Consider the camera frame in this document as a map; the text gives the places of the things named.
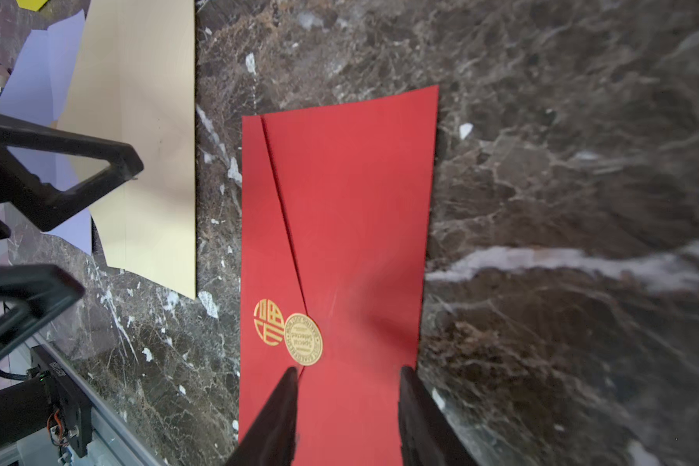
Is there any purple envelope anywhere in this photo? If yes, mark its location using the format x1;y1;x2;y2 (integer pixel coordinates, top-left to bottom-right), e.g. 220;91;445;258
0;10;94;256

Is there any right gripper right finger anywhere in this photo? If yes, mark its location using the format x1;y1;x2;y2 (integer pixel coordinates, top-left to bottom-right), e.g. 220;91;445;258
398;366;478;466

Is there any yellow envelope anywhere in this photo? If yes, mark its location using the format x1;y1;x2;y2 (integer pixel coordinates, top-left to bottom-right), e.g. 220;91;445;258
17;0;48;12

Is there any red envelope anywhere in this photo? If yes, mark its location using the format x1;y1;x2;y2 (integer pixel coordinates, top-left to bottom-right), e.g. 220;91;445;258
239;87;439;465

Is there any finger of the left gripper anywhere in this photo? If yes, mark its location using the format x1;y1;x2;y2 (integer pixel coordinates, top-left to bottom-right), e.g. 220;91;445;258
0;115;144;232
0;264;85;361

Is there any beige envelope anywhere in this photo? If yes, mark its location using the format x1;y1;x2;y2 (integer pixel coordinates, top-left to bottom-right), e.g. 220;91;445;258
58;1;196;298

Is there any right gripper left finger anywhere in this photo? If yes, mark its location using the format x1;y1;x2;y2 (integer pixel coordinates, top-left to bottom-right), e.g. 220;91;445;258
225;367;298;466

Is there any aluminium front rail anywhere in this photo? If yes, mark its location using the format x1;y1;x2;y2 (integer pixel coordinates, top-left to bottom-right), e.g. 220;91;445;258
0;338;163;465

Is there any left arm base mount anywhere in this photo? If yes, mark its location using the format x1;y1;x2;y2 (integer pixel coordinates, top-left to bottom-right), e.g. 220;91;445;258
0;345;93;458

